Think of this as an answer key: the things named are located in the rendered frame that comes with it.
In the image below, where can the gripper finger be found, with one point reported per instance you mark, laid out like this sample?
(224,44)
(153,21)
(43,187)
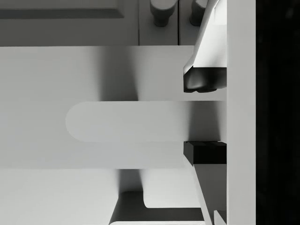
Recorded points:
(206,153)
(211,77)

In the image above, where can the white cabinet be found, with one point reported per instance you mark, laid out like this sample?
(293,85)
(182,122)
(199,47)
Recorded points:
(70,30)

